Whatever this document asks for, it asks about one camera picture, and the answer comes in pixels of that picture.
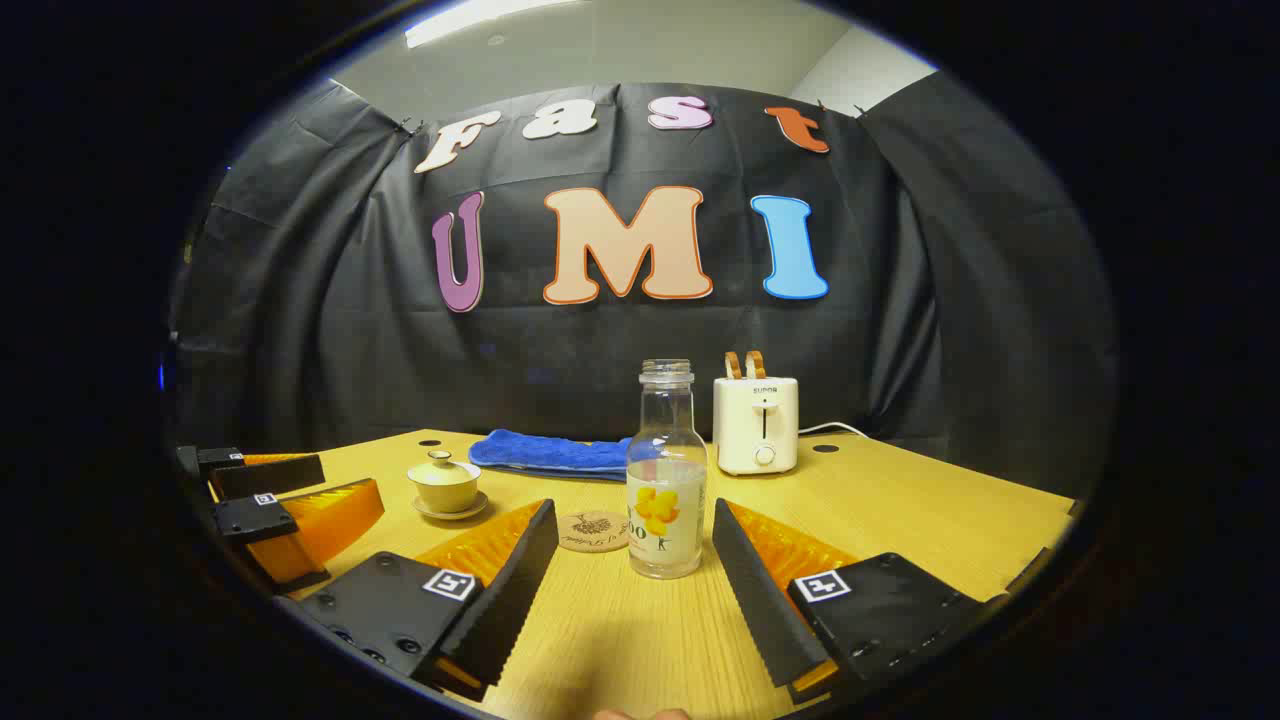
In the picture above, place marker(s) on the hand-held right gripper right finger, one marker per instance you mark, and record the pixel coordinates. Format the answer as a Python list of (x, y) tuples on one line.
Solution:
[(765, 600)]

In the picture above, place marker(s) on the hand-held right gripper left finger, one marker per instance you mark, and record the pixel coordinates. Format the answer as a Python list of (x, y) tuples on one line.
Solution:
[(505, 600)]

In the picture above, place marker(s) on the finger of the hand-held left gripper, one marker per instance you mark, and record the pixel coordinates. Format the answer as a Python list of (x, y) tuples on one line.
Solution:
[(265, 478), (250, 520)]

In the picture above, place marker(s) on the round cork coaster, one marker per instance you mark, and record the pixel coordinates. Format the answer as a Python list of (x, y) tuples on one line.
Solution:
[(592, 532)]

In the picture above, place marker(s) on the cream ceramic teacup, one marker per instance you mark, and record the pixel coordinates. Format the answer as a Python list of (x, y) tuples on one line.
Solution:
[(446, 497)]

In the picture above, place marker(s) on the cream teacup lid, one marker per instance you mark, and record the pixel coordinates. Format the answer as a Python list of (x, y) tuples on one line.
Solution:
[(444, 470)]

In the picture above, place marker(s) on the clear glass water bottle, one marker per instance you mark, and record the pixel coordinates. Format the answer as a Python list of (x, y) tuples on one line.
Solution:
[(666, 470)]

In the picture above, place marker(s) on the blue towel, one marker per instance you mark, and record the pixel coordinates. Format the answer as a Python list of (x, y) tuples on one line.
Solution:
[(550, 453)]

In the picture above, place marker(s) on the black backdrop cloth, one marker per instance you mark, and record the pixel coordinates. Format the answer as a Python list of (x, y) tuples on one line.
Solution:
[(330, 330)]

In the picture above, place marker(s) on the white toaster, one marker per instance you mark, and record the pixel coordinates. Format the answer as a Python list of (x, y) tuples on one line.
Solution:
[(745, 430)]

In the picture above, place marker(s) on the toast slice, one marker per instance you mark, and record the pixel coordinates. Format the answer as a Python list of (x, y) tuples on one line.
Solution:
[(734, 366), (755, 364)]

